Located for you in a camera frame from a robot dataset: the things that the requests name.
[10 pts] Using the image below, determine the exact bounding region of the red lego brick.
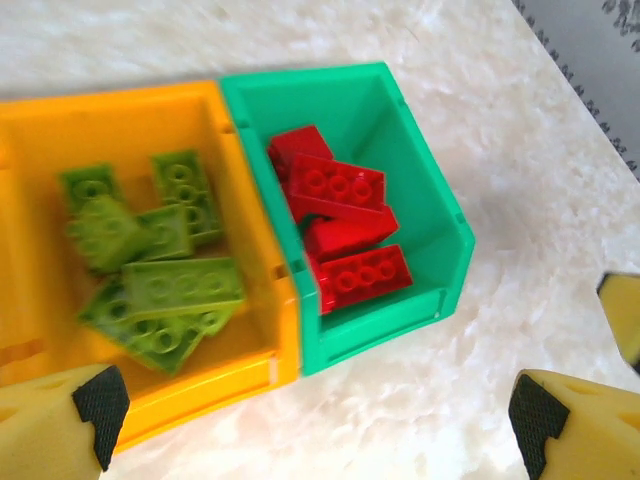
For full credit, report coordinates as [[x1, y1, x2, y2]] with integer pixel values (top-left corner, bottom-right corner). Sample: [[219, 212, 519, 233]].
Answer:
[[284, 152, 389, 224], [266, 124, 335, 181], [319, 243, 415, 311], [299, 207, 401, 264], [307, 254, 336, 316]]

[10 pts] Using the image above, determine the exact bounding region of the green plastic bin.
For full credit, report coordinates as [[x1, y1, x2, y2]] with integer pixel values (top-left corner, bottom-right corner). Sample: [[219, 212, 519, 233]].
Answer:
[[218, 61, 476, 379]]

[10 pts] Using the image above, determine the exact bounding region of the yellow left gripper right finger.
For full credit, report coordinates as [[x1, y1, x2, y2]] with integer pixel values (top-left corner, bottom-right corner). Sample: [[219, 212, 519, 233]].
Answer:
[[508, 369, 640, 480]]

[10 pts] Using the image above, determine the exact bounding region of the orange plastic bin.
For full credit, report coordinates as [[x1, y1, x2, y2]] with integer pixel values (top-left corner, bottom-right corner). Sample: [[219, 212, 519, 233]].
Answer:
[[0, 79, 302, 454]]

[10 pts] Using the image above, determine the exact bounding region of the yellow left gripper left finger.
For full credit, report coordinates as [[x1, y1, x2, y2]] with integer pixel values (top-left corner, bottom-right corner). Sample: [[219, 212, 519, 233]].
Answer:
[[0, 363, 132, 480]]

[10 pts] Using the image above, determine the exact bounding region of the small lime green lego brick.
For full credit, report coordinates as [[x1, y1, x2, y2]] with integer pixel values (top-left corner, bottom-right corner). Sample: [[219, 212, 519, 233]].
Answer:
[[134, 203, 196, 262]]

